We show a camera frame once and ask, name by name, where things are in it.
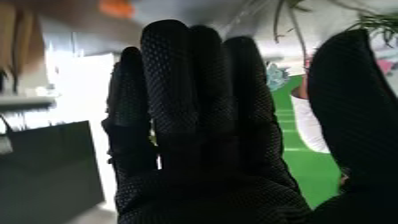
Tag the green sprig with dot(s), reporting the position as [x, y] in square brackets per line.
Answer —
[293, 26]
[378, 25]

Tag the person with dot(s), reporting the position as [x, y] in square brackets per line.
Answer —
[307, 123]

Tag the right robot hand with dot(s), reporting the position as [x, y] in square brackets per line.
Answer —
[200, 133]

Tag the light blue flower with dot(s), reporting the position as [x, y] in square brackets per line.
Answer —
[275, 77]

